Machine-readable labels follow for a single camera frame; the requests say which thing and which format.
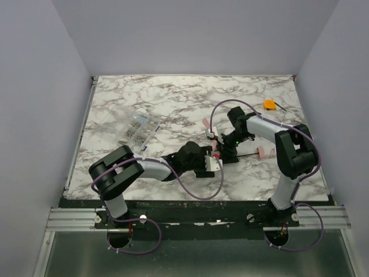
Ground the yellow tape measure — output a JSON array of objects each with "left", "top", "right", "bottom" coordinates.
[{"left": 263, "top": 99, "right": 287, "bottom": 111}]

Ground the clear bag of screws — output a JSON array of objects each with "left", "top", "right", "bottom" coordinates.
[{"left": 118, "top": 112, "right": 161, "bottom": 153}]

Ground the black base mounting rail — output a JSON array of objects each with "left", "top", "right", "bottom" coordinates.
[{"left": 95, "top": 200, "right": 299, "bottom": 240}]

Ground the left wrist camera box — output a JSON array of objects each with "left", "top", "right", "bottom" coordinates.
[{"left": 205, "top": 154, "right": 223, "bottom": 172}]

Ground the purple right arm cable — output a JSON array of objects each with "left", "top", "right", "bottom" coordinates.
[{"left": 209, "top": 99, "right": 323, "bottom": 251}]

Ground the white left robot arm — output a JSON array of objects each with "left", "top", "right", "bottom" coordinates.
[{"left": 88, "top": 141, "right": 223, "bottom": 219}]

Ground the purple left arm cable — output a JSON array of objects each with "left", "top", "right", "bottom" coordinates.
[{"left": 91, "top": 155, "right": 225, "bottom": 255}]

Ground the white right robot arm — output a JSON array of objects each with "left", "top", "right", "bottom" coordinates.
[{"left": 217, "top": 106, "right": 321, "bottom": 211}]

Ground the pink folding umbrella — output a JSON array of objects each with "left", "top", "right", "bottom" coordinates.
[{"left": 202, "top": 115, "right": 276, "bottom": 164}]

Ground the aluminium frame rail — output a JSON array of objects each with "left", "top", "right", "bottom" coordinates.
[{"left": 33, "top": 76, "right": 99, "bottom": 276}]

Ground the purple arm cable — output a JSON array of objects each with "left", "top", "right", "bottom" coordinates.
[
  {"left": 91, "top": 155, "right": 225, "bottom": 255},
  {"left": 209, "top": 99, "right": 323, "bottom": 251}
]

